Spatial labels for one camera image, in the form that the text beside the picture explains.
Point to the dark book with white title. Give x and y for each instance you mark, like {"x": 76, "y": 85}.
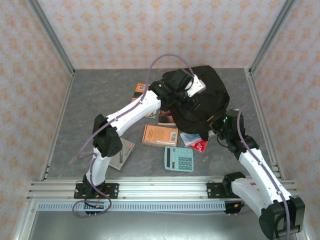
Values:
{"x": 166, "y": 117}

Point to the black backpack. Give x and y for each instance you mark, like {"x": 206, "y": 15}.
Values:
{"x": 210, "y": 100}

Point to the red booklet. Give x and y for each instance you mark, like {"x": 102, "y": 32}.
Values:
{"x": 200, "y": 146}

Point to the white and blue booklet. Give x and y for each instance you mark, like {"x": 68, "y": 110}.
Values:
{"x": 190, "y": 138}

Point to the orange paperback book with barcode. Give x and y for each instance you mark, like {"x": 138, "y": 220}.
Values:
{"x": 160, "y": 135}

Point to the teal calculator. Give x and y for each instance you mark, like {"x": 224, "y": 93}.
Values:
{"x": 180, "y": 158}

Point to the grey notebook with red label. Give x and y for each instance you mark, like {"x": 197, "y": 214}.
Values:
{"x": 125, "y": 155}

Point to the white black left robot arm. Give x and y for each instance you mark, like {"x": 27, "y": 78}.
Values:
{"x": 135, "y": 110}

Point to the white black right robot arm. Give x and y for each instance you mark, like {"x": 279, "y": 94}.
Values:
{"x": 247, "y": 192}

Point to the orange and white book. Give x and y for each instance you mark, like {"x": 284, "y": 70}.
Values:
{"x": 141, "y": 88}

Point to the grey metal shelf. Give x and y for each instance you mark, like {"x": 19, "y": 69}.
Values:
{"x": 162, "y": 227}

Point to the small circuit board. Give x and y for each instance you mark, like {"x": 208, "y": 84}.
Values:
{"x": 98, "y": 206}

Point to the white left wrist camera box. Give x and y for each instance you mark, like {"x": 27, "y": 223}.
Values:
{"x": 197, "y": 86}

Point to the aluminium table side rail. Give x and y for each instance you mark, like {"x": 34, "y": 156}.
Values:
{"x": 59, "y": 125}
{"x": 253, "y": 87}

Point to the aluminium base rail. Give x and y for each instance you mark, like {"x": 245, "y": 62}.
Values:
{"x": 162, "y": 187}

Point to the aluminium frame post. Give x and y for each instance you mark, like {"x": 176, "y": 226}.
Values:
{"x": 22, "y": 225}
{"x": 270, "y": 37}
{"x": 52, "y": 37}

